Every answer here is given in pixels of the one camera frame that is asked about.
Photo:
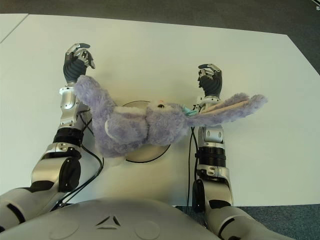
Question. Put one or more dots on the purple plush bunny doll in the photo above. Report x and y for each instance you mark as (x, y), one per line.
(162, 125)

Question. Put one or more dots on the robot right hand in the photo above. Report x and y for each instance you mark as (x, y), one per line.
(212, 83)

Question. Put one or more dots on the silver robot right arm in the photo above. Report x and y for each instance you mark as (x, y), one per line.
(212, 135)

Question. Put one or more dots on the white plate black rim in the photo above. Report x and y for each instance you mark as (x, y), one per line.
(145, 153)

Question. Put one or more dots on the grey robot torso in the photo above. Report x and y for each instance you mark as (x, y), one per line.
(112, 220)

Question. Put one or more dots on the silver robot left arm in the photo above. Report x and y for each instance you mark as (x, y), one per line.
(67, 100)

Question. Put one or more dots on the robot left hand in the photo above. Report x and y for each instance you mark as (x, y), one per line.
(73, 68)

